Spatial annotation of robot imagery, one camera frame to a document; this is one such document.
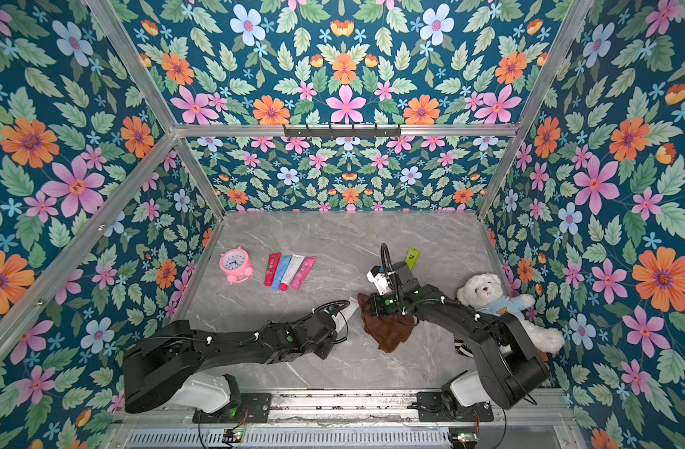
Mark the green toothpaste tube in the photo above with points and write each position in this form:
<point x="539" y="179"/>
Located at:
<point x="412" y="257"/>

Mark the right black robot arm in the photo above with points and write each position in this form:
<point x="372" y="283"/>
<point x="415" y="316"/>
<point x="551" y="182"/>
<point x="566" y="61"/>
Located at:
<point x="490" y="324"/>

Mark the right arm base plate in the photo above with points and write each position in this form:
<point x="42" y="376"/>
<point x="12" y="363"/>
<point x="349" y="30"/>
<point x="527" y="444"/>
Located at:
<point x="440" y="406"/>

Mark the pink toothpaste tube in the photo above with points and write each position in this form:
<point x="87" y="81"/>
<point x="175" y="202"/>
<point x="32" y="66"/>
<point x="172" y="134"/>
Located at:
<point x="303" y="272"/>

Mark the white toothpaste tube red cap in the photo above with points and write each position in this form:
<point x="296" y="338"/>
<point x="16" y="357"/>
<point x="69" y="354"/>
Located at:
<point x="291" y="271"/>

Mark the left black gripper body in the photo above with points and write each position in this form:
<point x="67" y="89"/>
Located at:
<point x="323" y="349"/>

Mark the striped black white cloth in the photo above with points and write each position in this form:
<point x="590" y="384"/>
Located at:
<point x="462" y="348"/>

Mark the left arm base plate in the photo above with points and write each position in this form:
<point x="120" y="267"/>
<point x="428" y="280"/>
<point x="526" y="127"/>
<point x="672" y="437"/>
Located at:
<point x="233" y="407"/>

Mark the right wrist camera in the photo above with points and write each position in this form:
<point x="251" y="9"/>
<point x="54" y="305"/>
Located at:
<point x="380" y="280"/>

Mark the blue toothpaste tube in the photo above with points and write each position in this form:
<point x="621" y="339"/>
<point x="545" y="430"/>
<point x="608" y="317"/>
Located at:
<point x="280" y="272"/>

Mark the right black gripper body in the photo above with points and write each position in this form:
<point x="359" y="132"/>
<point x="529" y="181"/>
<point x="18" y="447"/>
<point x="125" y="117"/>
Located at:
<point x="384" y="297"/>

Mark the magenta toothpaste tube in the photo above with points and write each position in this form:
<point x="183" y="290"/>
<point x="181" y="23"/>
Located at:
<point x="271" y="269"/>

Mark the pink alarm clock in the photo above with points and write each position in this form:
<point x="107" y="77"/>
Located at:
<point x="236" y="265"/>

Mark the metal hook rail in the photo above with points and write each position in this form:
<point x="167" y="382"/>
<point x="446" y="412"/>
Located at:
<point x="342" y="131"/>

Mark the white toothpaste tube orange cap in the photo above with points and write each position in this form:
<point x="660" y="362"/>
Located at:
<point x="346" y="315"/>

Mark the brown cloth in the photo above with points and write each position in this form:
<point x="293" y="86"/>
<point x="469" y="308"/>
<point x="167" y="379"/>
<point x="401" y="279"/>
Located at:
<point x="388" y="331"/>

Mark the white teddy bear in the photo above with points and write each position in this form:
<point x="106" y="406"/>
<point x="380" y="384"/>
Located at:
<point x="485" y="294"/>

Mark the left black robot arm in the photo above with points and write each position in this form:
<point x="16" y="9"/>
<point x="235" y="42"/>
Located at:
<point x="161" y="367"/>

